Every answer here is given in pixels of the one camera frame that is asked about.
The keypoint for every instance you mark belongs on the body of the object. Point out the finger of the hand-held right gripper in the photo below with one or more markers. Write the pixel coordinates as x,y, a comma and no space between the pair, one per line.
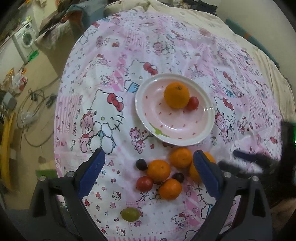
252,157
240,167

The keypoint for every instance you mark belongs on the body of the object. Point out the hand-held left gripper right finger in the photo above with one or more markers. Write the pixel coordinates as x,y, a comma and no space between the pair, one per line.
205,171

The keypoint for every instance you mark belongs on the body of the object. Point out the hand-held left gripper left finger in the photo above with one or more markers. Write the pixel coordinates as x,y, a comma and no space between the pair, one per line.
91,172

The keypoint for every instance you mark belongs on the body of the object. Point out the small orange mandarin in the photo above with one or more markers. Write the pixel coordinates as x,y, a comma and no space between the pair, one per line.
193,172
170,188
181,157
159,171

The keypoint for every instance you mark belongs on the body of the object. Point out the dark purple grape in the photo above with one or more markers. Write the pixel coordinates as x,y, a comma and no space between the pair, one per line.
141,164
178,177

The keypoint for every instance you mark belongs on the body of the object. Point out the red cherry tomato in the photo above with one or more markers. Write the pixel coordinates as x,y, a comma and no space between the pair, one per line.
144,183
192,103

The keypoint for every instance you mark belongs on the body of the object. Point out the pink white-rimmed plate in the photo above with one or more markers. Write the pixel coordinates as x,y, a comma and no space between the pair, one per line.
175,125

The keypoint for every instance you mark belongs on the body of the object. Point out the green grape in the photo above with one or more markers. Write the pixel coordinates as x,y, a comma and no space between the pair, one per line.
130,213

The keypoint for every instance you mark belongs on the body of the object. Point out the person's leg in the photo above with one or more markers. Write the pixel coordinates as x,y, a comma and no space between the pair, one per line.
281,212

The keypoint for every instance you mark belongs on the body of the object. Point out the large orange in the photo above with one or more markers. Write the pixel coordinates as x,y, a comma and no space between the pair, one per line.
176,95

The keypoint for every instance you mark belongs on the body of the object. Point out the power strip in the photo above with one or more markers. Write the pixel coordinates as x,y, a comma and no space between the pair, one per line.
52,100

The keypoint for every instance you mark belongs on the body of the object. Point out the clear plastic bag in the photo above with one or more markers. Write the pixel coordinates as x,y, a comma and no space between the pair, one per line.
27,116

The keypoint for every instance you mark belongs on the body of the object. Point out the yellow chair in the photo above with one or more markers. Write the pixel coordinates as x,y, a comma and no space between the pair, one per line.
7,150

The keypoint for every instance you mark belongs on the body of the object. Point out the grey box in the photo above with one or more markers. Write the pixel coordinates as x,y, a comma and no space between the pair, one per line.
9,100

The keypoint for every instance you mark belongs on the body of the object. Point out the pink cartoon cat printed blanket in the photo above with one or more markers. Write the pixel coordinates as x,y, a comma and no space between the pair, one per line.
129,69

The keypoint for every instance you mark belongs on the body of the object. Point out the red and white plastic bag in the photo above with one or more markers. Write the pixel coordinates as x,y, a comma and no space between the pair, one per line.
19,81

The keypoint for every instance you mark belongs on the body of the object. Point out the teal mat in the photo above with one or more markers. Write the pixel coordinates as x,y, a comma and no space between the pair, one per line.
245,31

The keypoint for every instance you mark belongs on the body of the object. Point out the green dustpan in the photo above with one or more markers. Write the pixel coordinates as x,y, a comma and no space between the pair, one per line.
34,54

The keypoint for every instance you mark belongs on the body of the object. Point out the white washing machine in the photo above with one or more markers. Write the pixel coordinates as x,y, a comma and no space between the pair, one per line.
24,39

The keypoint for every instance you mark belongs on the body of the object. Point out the pile of clothes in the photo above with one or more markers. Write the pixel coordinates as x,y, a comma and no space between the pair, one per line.
61,24

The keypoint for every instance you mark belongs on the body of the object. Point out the dark pillow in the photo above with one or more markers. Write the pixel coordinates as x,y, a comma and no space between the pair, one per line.
208,5

